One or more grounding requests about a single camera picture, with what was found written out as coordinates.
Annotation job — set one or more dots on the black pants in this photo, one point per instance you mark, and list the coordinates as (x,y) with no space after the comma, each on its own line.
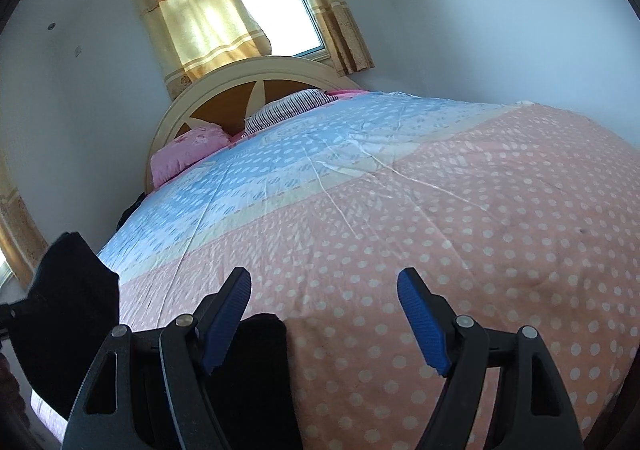
(213,378)

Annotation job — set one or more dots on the pink pillow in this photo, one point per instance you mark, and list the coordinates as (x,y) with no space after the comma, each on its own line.
(185,150)

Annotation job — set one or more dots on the polka dot bed sheet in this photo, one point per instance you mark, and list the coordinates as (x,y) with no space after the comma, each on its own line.
(519,215)

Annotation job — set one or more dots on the left side window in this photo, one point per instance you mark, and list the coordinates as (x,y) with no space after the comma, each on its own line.
(5,270)

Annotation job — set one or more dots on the yellow right curtain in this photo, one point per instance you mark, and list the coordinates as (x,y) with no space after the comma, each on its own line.
(344,42)

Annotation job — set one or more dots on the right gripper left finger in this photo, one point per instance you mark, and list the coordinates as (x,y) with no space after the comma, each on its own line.
(147,390)

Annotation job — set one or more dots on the striped pillow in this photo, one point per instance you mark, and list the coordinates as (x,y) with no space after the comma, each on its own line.
(286,107)

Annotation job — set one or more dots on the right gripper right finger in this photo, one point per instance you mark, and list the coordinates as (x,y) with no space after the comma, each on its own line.
(531,409)

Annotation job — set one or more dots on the black item beside bed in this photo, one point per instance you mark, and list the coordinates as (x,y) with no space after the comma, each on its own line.
(130,210)

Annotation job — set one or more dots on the cream wooden headboard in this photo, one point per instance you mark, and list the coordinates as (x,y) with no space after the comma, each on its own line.
(230,94)

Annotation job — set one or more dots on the yellow centre curtain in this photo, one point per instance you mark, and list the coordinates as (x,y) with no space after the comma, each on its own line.
(194,37)

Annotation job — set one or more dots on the yellow left window curtain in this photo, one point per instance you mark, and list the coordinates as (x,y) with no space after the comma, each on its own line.
(22,244)

